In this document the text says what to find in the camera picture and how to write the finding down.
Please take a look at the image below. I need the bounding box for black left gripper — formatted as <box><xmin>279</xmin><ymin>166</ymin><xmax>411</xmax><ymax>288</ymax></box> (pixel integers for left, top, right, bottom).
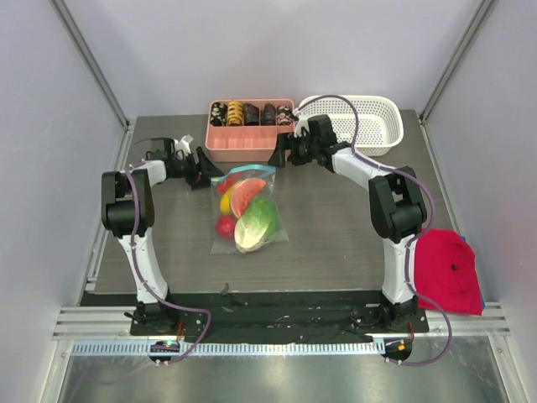
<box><xmin>173</xmin><ymin>147</ymin><xmax>224</xmax><ymax>190</ymax></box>

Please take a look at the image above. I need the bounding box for yellow toy mango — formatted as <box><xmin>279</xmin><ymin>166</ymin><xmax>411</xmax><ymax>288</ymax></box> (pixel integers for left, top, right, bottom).
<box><xmin>220</xmin><ymin>188</ymin><xmax>233</xmax><ymax>215</ymax></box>

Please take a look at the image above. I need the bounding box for toy watermelon slice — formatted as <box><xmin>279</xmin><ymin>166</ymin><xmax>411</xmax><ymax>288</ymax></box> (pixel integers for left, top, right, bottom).
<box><xmin>230</xmin><ymin>178</ymin><xmax>267</xmax><ymax>218</ymax></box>

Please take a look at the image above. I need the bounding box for red toy tomato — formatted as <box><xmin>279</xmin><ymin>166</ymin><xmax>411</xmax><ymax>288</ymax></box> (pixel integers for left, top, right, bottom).
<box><xmin>215</xmin><ymin>215</ymin><xmax>237</xmax><ymax>239</ymax></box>

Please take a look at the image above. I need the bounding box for clear zip top bag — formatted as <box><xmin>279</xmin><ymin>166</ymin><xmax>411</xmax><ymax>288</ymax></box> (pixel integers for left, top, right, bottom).
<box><xmin>210</xmin><ymin>164</ymin><xmax>289</xmax><ymax>254</ymax></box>

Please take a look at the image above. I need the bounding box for green toy lettuce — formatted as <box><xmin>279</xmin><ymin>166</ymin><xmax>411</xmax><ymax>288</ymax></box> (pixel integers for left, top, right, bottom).
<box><xmin>234</xmin><ymin>196</ymin><xmax>279</xmax><ymax>254</ymax></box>

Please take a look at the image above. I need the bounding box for red toy chili pepper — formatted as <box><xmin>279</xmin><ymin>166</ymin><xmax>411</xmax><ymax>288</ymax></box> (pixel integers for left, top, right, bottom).
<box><xmin>216</xmin><ymin>173</ymin><xmax>242</xmax><ymax>195</ymax></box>

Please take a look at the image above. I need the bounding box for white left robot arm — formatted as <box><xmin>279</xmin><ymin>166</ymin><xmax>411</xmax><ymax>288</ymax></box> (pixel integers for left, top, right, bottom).
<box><xmin>101</xmin><ymin>135</ymin><xmax>223</xmax><ymax>335</ymax></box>

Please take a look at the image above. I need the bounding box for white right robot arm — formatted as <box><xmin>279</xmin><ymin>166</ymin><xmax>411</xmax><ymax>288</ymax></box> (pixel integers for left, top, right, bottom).
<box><xmin>268</xmin><ymin>115</ymin><xmax>427</xmax><ymax>332</ymax></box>

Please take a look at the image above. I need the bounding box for black pink roll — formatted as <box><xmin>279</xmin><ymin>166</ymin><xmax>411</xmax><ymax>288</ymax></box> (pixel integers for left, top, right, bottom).
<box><xmin>276</xmin><ymin>105</ymin><xmax>293</xmax><ymax>126</ymax></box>

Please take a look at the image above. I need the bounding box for black blue roll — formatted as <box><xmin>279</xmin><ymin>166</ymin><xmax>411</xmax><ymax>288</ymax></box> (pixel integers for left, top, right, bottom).
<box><xmin>261</xmin><ymin>102</ymin><xmax>276</xmax><ymax>126</ymax></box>

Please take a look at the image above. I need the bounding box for dark brown roll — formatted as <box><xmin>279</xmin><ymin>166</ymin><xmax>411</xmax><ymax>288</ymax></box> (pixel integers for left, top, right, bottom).
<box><xmin>243</xmin><ymin>102</ymin><xmax>260</xmax><ymax>126</ymax></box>

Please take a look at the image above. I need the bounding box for pink divided tray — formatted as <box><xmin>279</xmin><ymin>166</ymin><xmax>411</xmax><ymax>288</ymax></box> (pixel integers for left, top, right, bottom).
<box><xmin>205</xmin><ymin>98</ymin><xmax>295</xmax><ymax>163</ymax></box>

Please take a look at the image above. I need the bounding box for black floral sushi roll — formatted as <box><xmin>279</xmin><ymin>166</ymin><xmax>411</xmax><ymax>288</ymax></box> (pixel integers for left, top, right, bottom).
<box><xmin>209</xmin><ymin>102</ymin><xmax>228</xmax><ymax>127</ymax></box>

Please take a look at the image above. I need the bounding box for yellow striped roll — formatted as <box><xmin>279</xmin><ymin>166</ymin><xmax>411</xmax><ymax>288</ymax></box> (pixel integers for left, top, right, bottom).
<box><xmin>227</xmin><ymin>100</ymin><xmax>244</xmax><ymax>126</ymax></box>

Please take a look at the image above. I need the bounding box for white perforated basket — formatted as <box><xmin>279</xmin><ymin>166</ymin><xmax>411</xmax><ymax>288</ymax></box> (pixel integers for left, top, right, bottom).
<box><xmin>297</xmin><ymin>95</ymin><xmax>404</xmax><ymax>157</ymax></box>

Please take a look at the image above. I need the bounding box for red folded cloth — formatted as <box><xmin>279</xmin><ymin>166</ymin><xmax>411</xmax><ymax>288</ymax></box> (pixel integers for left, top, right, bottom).
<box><xmin>414</xmin><ymin>228</ymin><xmax>483</xmax><ymax>316</ymax></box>

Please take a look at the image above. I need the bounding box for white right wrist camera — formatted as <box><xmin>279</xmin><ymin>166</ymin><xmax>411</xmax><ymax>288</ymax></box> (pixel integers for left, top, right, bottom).
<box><xmin>292</xmin><ymin>108</ymin><xmax>310</xmax><ymax>138</ymax></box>

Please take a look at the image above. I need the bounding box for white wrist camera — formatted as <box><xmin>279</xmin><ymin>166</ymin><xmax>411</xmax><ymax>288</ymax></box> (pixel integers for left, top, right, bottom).
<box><xmin>174</xmin><ymin>134</ymin><xmax>193</xmax><ymax>160</ymax></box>
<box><xmin>292</xmin><ymin>108</ymin><xmax>310</xmax><ymax>138</ymax></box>

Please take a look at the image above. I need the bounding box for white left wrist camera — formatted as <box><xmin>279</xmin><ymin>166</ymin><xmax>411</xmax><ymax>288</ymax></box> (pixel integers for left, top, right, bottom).
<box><xmin>174</xmin><ymin>134</ymin><xmax>193</xmax><ymax>160</ymax></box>

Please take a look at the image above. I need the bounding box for white slotted cable duct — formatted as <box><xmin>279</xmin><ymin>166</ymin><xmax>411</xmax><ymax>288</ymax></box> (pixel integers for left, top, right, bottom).
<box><xmin>70</xmin><ymin>339</ymin><xmax>385</xmax><ymax>358</ymax></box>

